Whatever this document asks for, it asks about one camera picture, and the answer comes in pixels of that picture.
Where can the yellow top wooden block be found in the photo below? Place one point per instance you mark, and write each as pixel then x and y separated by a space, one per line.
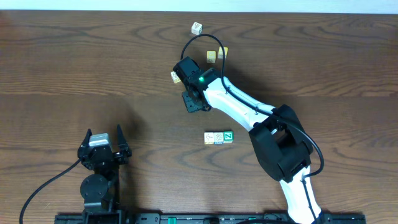
pixel 211 56

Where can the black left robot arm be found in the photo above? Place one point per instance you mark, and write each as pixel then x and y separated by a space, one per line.
pixel 100 190

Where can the wooden block letter B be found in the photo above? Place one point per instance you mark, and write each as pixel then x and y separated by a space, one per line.
pixel 175 77

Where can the wooden block number 3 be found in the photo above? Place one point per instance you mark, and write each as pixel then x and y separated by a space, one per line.
pixel 196 28

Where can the blue sided wooden block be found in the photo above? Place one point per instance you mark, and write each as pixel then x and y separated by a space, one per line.
pixel 218 137

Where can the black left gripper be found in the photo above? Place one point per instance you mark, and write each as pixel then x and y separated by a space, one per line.
pixel 103 155

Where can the yellow sided wooden block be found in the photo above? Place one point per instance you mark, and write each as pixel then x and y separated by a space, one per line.
pixel 209 138

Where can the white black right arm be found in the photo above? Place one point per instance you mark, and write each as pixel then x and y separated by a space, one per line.
pixel 281 145

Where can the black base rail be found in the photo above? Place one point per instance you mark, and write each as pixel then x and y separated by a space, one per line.
pixel 155 218

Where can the green letter N block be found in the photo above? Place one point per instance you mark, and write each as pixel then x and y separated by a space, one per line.
pixel 228 137

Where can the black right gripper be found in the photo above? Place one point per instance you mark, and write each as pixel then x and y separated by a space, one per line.
pixel 191 107

